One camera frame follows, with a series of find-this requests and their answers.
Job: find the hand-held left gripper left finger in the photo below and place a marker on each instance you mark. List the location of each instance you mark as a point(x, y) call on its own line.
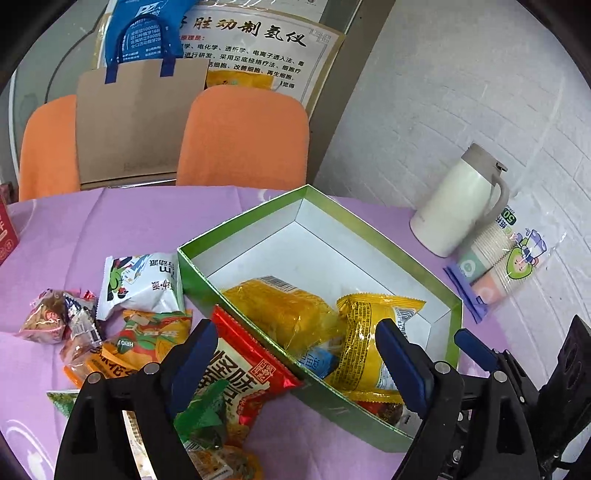
point(199, 342)

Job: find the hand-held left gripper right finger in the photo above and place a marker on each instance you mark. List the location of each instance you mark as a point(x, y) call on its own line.
point(400, 361)

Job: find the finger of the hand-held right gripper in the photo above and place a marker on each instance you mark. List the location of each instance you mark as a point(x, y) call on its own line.
point(475, 347)

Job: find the green cardboard box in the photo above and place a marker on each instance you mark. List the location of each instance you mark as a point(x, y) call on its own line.
point(332, 407)

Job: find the yellow printed snack packet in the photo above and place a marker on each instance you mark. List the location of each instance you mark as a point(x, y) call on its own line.
point(358, 337)

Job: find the orange and green snack packet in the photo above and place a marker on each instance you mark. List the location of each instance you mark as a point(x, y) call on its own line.
point(147, 337)

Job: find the dark red snack packet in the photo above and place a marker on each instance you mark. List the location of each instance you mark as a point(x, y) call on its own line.
point(378, 411)

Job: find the green foil snack packet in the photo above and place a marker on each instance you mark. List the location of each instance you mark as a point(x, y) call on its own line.
point(203, 415)

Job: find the small blue snack packet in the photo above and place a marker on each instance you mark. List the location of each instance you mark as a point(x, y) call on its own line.
point(318, 362)

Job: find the clear yellow snack packet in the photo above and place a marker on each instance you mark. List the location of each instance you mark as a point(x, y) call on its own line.
point(277, 309)

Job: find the pack of paper cups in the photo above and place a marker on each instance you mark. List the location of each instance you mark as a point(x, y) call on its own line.
point(498, 265)

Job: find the white and navy snack packet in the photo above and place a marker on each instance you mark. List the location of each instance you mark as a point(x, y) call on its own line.
point(82, 314)

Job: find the orange printed snack packet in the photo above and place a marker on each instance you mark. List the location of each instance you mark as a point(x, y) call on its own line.
point(226, 464)

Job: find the cream thermos jug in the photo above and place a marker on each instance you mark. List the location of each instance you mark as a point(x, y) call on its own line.
point(457, 207)

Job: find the green triangular snack packet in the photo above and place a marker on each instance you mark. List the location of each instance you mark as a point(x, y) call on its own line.
point(62, 402)

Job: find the pink cracker packet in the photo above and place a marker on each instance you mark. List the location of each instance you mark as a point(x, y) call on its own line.
point(44, 318)

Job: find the purple tablecloth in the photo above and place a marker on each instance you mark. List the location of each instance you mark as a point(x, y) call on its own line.
point(69, 230)

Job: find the orange chair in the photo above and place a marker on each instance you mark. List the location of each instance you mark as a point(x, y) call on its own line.
point(244, 138)
point(46, 147)

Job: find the red cracker box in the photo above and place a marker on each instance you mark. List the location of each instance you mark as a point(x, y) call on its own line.
point(7, 226)

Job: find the blue shopping bag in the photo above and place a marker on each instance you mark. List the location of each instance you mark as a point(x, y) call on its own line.
point(147, 27)

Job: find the framed wall poster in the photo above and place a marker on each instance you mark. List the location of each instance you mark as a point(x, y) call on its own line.
point(277, 60)

